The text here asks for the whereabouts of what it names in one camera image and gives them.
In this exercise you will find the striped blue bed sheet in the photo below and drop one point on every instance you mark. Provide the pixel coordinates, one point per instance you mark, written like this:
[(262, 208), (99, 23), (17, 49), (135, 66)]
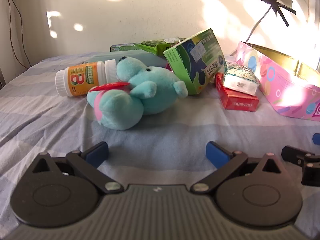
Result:
[(50, 120)]

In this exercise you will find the teal plush toy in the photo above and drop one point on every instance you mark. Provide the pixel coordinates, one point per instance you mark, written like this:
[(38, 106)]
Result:
[(140, 97)]

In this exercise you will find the white green tissue packet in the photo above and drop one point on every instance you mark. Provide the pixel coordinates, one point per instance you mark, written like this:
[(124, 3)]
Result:
[(240, 78)]

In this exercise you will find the white orange-label vitamin bottle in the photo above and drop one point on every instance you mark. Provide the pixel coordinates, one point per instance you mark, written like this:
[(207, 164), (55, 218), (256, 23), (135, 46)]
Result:
[(80, 78)]

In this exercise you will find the red cigarette box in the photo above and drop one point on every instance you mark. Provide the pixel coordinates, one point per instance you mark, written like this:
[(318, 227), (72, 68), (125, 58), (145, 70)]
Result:
[(237, 101)]

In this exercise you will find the black tape cross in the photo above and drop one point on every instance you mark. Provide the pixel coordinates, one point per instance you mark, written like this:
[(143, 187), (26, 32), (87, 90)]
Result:
[(276, 5)]

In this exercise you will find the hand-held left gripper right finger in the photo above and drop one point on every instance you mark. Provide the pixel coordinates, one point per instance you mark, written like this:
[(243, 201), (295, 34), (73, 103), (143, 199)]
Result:
[(217, 155)]

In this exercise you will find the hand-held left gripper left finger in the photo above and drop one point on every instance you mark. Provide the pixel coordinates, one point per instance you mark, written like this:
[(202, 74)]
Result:
[(96, 153)]

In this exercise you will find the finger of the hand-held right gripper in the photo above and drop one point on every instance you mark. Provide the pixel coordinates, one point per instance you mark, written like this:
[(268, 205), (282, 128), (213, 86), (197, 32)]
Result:
[(292, 153), (316, 139)]

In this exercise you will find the green blue toothpaste box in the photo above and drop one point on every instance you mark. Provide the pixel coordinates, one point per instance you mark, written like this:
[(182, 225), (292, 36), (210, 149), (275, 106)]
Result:
[(150, 45)]

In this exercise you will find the large green carton box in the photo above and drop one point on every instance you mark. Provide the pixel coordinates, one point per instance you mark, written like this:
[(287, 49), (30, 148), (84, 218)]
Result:
[(197, 62)]

